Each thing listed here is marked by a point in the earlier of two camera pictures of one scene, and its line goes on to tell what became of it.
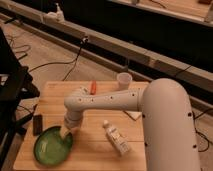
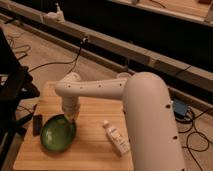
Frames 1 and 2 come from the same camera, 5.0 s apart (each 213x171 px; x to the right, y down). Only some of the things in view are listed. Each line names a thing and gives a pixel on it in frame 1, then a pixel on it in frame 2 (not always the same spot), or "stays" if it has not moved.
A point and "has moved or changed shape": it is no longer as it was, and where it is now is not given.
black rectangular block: (37, 124) stays
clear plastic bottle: (116, 139) stays
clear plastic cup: (124, 79) stays
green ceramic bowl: (50, 149) has moved or changed shape
